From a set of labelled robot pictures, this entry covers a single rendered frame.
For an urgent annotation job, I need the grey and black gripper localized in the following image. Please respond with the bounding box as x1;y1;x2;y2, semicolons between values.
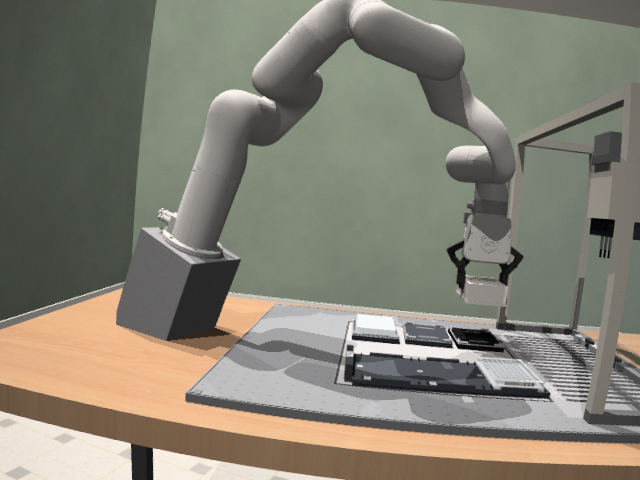
447;212;523;289

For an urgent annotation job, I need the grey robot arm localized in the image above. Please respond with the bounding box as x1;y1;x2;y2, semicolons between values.
158;0;516;258

